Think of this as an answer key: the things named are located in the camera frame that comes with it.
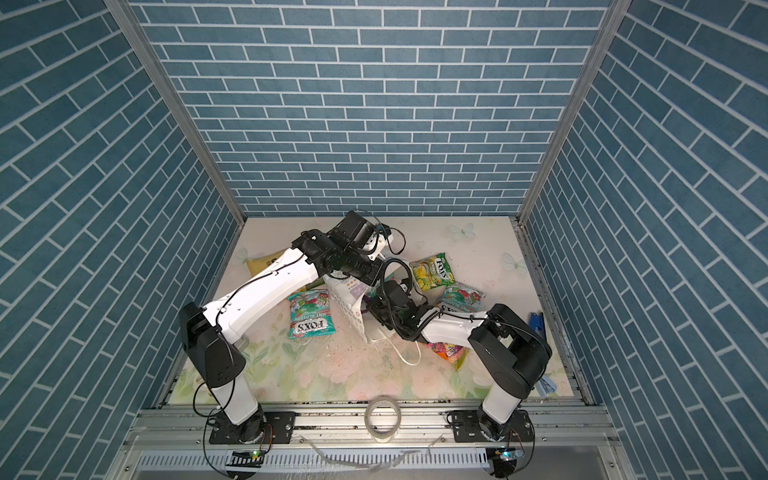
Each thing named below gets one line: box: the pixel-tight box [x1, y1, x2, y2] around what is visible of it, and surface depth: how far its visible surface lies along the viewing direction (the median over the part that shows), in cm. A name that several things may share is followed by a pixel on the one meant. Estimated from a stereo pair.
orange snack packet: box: [421, 342, 470, 371], surface depth 86 cm
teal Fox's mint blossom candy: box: [441, 282, 486, 313], surface depth 97 cm
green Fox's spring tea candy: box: [409, 252, 455, 291], surface depth 104 cm
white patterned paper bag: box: [322, 274, 395, 344], surface depth 82 cm
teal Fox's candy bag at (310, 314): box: [287, 289, 336, 339], surface depth 91 cm
